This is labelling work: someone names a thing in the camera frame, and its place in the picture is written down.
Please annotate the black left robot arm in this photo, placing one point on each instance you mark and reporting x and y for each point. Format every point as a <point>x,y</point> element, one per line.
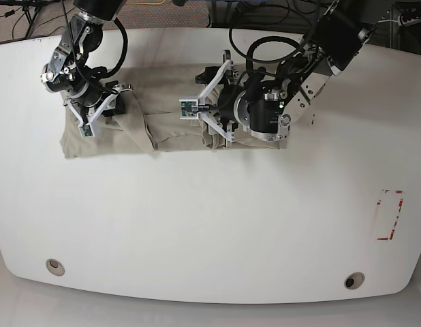
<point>282,76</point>

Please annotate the white power strip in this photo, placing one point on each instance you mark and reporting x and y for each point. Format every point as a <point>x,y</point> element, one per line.
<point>410,17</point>

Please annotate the red tape marking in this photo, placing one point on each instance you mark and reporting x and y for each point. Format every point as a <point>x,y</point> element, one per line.
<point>387,212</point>

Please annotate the right table grommet hole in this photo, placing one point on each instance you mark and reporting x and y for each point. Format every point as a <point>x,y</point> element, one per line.
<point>354,281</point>

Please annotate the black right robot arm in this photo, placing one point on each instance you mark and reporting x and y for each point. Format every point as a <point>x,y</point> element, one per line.
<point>81,86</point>

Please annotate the beige t-shirt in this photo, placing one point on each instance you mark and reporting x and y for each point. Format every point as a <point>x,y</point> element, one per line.
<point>152,120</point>

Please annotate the left table grommet hole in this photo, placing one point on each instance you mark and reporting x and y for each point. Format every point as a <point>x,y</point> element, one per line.
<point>55,267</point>

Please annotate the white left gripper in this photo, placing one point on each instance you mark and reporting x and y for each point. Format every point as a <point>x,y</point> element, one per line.
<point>197,109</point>

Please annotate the table grommet hole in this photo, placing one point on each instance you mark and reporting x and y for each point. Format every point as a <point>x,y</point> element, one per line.
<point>354,281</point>
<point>55,267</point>

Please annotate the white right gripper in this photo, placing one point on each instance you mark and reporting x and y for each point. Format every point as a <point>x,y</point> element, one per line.
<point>90,104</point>

